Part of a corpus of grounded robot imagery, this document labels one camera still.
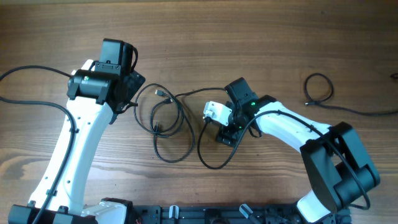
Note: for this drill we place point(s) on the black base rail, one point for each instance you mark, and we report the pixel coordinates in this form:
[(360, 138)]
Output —
[(268, 214)]

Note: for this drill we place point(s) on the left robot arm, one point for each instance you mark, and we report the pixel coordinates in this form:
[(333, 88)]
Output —
[(97, 94)]

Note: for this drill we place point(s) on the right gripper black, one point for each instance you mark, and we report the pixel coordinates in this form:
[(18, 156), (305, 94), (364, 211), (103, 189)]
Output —
[(225, 130)]

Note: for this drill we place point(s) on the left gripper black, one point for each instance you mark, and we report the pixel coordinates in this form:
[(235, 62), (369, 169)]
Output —
[(135, 81)]

